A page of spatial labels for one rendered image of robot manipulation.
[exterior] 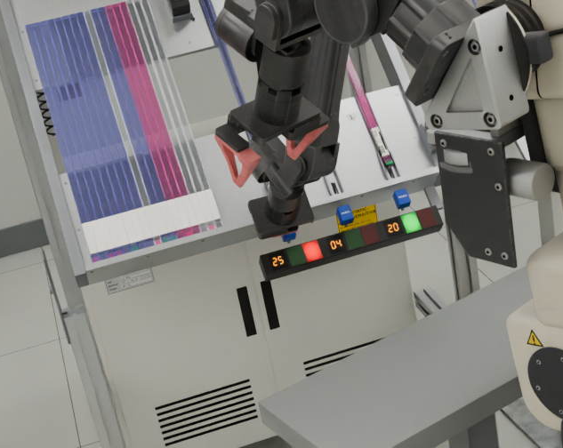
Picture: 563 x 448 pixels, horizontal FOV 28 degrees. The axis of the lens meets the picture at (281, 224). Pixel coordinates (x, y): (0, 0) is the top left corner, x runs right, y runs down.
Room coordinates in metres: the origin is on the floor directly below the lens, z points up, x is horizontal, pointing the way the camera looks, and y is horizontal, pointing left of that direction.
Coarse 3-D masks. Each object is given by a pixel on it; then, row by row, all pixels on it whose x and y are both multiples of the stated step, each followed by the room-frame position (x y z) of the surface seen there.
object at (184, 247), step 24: (432, 168) 1.88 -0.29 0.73; (360, 192) 1.85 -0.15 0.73; (384, 192) 1.87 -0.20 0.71; (408, 192) 1.91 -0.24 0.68; (192, 240) 1.79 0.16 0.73; (216, 240) 1.81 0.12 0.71; (240, 240) 1.85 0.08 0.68; (96, 264) 1.76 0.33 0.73; (120, 264) 1.77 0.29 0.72; (144, 264) 1.80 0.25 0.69
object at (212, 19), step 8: (208, 0) 2.16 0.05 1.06; (208, 8) 2.14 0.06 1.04; (208, 16) 2.13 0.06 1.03; (216, 40) 2.09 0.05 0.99; (224, 48) 2.08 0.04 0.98; (224, 56) 2.07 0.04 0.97; (224, 64) 2.06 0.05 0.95; (232, 64) 2.05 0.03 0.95; (232, 72) 2.04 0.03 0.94; (232, 80) 2.03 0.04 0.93; (240, 88) 2.01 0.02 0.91; (240, 96) 2.00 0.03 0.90; (240, 104) 1.99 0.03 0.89
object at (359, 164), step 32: (384, 96) 2.01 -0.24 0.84; (352, 128) 1.96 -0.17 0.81; (384, 128) 1.96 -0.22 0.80; (416, 128) 1.96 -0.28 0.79; (224, 160) 1.92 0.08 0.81; (352, 160) 1.92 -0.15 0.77; (416, 160) 1.91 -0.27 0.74; (64, 192) 1.88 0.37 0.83; (224, 192) 1.87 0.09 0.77; (256, 192) 1.87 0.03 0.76; (320, 192) 1.87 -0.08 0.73; (224, 224) 1.83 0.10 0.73
